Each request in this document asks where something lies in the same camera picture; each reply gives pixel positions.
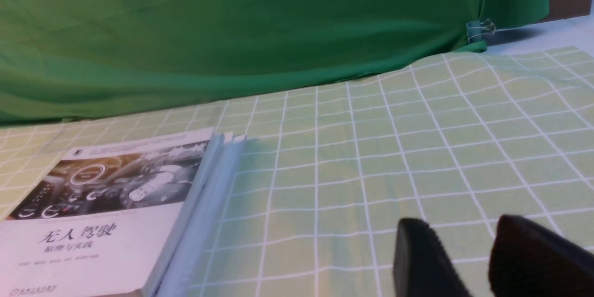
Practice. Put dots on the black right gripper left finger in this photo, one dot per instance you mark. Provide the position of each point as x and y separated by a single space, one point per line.
421 266

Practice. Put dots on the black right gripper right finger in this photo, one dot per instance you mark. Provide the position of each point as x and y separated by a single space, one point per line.
529 260

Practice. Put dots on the green checkered tablecloth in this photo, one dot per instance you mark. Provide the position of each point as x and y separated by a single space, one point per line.
456 139

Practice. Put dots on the metal binder clip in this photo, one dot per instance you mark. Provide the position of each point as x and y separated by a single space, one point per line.
476 30

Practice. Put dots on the bottom thin book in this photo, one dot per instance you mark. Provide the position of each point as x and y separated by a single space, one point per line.
194 240

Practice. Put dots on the white self-driving textbook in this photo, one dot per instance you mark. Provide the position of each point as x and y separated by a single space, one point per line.
106 220

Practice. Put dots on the green backdrop cloth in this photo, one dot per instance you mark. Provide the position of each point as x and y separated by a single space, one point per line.
82 59

